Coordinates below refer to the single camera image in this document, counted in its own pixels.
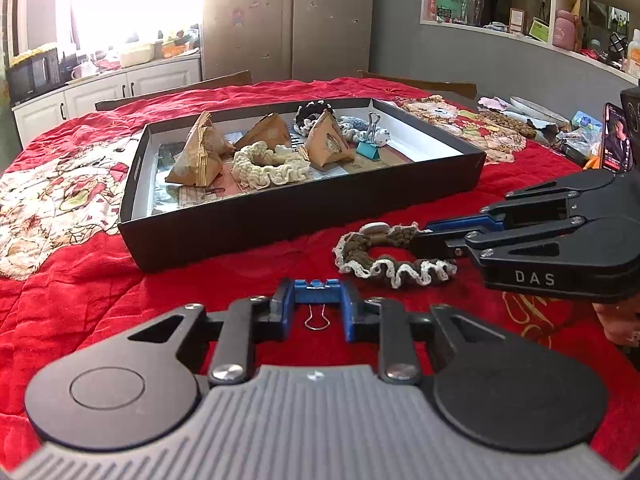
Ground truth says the black microwave oven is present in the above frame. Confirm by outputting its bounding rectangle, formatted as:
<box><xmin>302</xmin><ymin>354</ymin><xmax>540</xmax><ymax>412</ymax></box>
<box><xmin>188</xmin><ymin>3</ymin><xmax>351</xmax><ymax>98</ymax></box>
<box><xmin>5</xmin><ymin>48</ymin><xmax>60</xmax><ymax>104</ymax></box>

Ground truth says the black cardboard box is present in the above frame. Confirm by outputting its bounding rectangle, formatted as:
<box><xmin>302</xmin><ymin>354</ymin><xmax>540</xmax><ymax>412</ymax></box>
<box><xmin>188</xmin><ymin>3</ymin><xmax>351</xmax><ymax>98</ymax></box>
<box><xmin>118</xmin><ymin>97</ymin><xmax>487</xmax><ymax>274</ymax></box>

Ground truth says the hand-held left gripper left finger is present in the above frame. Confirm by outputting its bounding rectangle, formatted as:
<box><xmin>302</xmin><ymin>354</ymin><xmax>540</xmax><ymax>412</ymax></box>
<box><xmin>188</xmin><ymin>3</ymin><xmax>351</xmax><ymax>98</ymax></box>
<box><xmin>125</xmin><ymin>278</ymin><xmax>297</xmax><ymax>387</ymax></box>

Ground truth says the cream crochet scrunchie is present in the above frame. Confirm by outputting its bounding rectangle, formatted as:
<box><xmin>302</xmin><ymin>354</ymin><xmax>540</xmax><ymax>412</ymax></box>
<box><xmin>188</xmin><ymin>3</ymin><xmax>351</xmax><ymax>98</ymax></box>
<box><xmin>231</xmin><ymin>140</ymin><xmax>312</xmax><ymax>191</ymax></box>

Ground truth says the blue binder clip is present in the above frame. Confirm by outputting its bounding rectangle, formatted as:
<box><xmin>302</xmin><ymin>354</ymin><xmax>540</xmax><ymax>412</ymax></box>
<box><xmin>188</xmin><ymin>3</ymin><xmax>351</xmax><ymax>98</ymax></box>
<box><xmin>293</xmin><ymin>279</ymin><xmax>347</xmax><ymax>332</ymax></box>

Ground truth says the wooden chair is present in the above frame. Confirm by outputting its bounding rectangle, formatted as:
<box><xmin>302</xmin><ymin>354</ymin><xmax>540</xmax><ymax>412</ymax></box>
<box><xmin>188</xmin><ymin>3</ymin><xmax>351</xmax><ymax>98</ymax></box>
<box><xmin>357</xmin><ymin>69</ymin><xmax>479</xmax><ymax>102</ymax></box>
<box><xmin>94</xmin><ymin>70</ymin><xmax>253</xmax><ymax>112</ymax></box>

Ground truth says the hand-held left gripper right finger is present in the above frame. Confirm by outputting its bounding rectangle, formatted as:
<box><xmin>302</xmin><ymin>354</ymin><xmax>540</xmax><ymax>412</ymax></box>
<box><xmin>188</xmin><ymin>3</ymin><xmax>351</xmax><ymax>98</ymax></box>
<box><xmin>341</xmin><ymin>280</ymin><xmax>507</xmax><ymax>387</ymax></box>

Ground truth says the blue crochet scrunchie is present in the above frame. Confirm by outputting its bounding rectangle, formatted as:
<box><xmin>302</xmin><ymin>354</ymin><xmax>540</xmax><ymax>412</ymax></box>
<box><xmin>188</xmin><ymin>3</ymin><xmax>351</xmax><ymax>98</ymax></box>
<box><xmin>337</xmin><ymin>115</ymin><xmax>392</xmax><ymax>148</ymax></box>

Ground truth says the smartphone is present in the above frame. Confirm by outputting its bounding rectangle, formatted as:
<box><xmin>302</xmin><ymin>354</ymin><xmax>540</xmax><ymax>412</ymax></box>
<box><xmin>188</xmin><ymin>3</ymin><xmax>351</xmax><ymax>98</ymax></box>
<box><xmin>602</xmin><ymin>102</ymin><xmax>634</xmax><ymax>174</ymax></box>

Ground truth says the clear plastic bag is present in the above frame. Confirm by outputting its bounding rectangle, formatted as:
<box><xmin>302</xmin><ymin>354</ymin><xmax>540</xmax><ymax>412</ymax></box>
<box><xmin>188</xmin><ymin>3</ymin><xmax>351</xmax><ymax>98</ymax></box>
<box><xmin>557</xmin><ymin>109</ymin><xmax>604</xmax><ymax>162</ymax></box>

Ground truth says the printed paper sheet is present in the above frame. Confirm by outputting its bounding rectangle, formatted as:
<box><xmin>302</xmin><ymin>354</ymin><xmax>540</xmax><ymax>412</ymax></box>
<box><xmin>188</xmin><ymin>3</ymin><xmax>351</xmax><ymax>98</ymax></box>
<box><xmin>152</xmin><ymin>129</ymin><xmax>417</xmax><ymax>212</ymax></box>

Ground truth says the round wooden bead coaster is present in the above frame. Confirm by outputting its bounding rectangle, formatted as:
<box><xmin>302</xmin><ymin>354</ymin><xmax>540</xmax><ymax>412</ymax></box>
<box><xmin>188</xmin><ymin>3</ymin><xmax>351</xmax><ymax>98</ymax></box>
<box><xmin>481</xmin><ymin>109</ymin><xmax>539</xmax><ymax>139</ymax></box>

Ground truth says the teal binder clip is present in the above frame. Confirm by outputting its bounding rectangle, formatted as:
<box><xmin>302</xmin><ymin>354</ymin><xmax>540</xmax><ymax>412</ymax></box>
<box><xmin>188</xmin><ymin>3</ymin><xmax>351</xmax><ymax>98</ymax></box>
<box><xmin>355</xmin><ymin>112</ymin><xmax>384</xmax><ymax>163</ymax></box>

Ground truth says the red printed blanket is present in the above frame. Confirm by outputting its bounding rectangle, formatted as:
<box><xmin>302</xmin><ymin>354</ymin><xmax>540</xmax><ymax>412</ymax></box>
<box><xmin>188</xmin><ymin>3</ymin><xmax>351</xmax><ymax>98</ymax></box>
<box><xmin>0</xmin><ymin>77</ymin><xmax>640</xmax><ymax>462</ymax></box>

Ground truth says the white plastic bottle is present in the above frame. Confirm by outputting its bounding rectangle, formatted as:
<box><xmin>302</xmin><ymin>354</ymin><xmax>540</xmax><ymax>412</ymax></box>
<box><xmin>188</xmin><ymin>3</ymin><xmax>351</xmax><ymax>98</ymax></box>
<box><xmin>623</xmin><ymin>29</ymin><xmax>640</xmax><ymax>74</ymax></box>

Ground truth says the black crochet scrunchie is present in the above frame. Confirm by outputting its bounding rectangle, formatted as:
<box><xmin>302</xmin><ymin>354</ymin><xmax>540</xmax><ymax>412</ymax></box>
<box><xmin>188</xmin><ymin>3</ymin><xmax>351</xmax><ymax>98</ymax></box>
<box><xmin>293</xmin><ymin>100</ymin><xmax>337</xmax><ymax>137</ymax></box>

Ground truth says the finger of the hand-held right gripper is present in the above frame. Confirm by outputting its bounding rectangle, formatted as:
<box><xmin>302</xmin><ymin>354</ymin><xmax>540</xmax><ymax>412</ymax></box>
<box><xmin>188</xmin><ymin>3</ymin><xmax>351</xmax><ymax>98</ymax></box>
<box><xmin>425</xmin><ymin>171</ymin><xmax>622</xmax><ymax>236</ymax></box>
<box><xmin>411</xmin><ymin>216</ymin><xmax>587</xmax><ymax>262</ymax></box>

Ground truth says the white kitchen cabinet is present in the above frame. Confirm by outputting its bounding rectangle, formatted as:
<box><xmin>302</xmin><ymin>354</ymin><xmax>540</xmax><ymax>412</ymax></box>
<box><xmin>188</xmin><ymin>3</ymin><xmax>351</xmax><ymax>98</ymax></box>
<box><xmin>10</xmin><ymin>52</ymin><xmax>204</xmax><ymax>149</ymax></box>

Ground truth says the white wall shelf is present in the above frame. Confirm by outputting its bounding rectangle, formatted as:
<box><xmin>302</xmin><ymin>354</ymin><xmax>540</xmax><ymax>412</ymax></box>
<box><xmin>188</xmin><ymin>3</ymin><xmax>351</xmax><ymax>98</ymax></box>
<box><xmin>419</xmin><ymin>0</ymin><xmax>640</xmax><ymax>87</ymax></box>

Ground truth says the person's right hand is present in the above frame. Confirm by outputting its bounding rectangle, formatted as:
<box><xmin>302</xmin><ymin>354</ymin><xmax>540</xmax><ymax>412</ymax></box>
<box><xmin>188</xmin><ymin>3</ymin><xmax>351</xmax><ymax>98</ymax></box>
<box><xmin>594</xmin><ymin>302</ymin><xmax>640</xmax><ymax>347</ymax></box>

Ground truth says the pink bottle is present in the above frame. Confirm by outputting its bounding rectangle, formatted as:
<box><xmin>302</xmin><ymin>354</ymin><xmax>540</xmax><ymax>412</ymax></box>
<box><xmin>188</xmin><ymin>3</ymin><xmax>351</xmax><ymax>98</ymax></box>
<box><xmin>552</xmin><ymin>8</ymin><xmax>576</xmax><ymax>50</ymax></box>

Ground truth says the brown white-edged crochet scrunchie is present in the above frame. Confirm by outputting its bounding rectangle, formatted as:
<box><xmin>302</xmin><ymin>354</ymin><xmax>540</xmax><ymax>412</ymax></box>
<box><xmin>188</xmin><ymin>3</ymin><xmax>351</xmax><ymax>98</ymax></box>
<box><xmin>333</xmin><ymin>221</ymin><xmax>459</xmax><ymax>290</ymax></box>

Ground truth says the brown paper pyramid packet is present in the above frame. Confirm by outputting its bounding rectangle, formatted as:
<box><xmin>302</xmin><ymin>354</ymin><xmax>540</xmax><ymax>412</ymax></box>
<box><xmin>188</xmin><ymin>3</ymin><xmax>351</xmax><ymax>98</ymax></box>
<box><xmin>301</xmin><ymin>109</ymin><xmax>357</xmax><ymax>174</ymax></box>
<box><xmin>233</xmin><ymin>112</ymin><xmax>293</xmax><ymax>152</ymax></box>
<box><xmin>164</xmin><ymin>111</ymin><xmax>234</xmax><ymax>189</ymax></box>

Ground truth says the steel double-door refrigerator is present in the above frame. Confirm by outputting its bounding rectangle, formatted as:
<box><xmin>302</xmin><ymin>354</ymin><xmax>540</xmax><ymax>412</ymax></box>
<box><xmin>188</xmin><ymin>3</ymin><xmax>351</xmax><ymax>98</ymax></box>
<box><xmin>202</xmin><ymin>0</ymin><xmax>376</xmax><ymax>84</ymax></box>

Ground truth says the cream plastic container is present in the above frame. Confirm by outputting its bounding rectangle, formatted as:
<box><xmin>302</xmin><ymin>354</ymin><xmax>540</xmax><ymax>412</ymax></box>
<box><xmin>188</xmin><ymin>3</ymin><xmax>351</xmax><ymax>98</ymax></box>
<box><xmin>118</xmin><ymin>42</ymin><xmax>155</xmax><ymax>69</ymax></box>

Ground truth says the white plate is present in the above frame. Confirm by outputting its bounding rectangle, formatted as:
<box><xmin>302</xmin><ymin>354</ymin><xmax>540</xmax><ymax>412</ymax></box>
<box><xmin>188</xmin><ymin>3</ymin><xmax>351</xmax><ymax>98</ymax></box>
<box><xmin>509</xmin><ymin>95</ymin><xmax>572</xmax><ymax>127</ymax></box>

